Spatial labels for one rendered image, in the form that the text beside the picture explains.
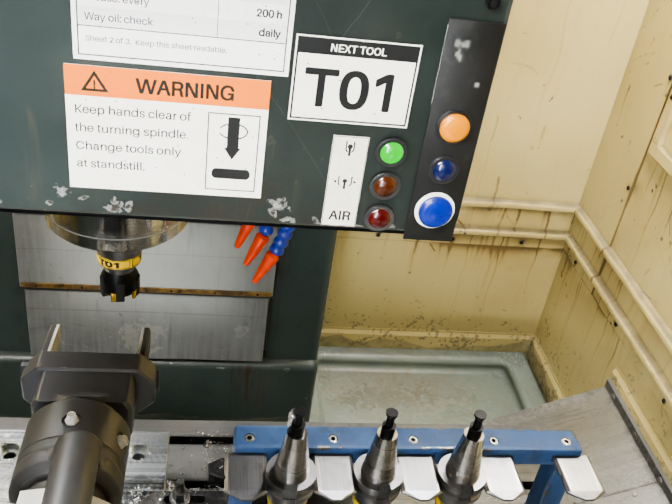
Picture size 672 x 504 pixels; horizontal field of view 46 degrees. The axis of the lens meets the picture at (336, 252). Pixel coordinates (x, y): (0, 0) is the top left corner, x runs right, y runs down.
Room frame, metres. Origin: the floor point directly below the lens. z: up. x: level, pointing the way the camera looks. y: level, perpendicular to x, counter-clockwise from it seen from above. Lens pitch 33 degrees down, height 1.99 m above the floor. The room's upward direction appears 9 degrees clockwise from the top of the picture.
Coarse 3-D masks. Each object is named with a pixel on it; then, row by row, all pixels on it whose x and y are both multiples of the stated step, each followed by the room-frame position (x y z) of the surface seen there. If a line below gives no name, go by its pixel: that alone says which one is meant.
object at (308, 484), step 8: (272, 464) 0.68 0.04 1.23; (312, 464) 0.69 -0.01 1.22; (272, 472) 0.67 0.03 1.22; (312, 472) 0.68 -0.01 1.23; (272, 480) 0.65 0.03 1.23; (312, 480) 0.66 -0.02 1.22; (272, 488) 0.65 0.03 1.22; (280, 488) 0.64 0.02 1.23; (288, 488) 0.65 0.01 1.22; (296, 488) 0.65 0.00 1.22; (304, 488) 0.65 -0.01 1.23; (312, 488) 0.67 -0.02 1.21; (272, 496) 0.65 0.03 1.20; (280, 496) 0.65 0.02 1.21; (288, 496) 0.65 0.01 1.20; (296, 496) 0.65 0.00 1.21; (304, 496) 0.65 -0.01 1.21
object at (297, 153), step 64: (0, 0) 0.55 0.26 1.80; (64, 0) 0.55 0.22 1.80; (320, 0) 0.59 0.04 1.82; (384, 0) 0.60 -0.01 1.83; (448, 0) 0.61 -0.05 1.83; (512, 0) 0.63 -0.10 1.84; (0, 64) 0.54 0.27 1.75; (128, 64) 0.56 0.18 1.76; (0, 128) 0.54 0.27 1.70; (64, 128) 0.55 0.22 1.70; (320, 128) 0.59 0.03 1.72; (384, 128) 0.60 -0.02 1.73; (0, 192) 0.54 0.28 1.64; (64, 192) 0.55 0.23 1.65; (128, 192) 0.56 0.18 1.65; (320, 192) 0.59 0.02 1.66
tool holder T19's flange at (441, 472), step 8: (448, 456) 0.74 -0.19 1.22; (440, 464) 0.72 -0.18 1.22; (440, 472) 0.71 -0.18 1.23; (480, 472) 0.72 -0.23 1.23; (440, 480) 0.70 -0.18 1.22; (448, 480) 0.70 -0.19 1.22; (480, 480) 0.71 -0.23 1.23; (448, 488) 0.69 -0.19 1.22; (456, 488) 0.69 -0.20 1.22; (464, 488) 0.69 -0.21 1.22; (472, 488) 0.69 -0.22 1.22; (480, 488) 0.69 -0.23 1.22; (448, 496) 0.69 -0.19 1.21; (456, 496) 0.69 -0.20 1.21; (464, 496) 0.69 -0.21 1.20; (472, 496) 0.69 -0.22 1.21
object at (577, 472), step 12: (564, 456) 0.78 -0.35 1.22; (576, 456) 0.78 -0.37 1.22; (564, 468) 0.76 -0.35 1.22; (576, 468) 0.76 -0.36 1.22; (588, 468) 0.76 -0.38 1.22; (564, 480) 0.74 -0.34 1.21; (576, 480) 0.74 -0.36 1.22; (588, 480) 0.74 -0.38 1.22; (576, 492) 0.72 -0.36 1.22; (588, 492) 0.72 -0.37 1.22; (600, 492) 0.73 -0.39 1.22
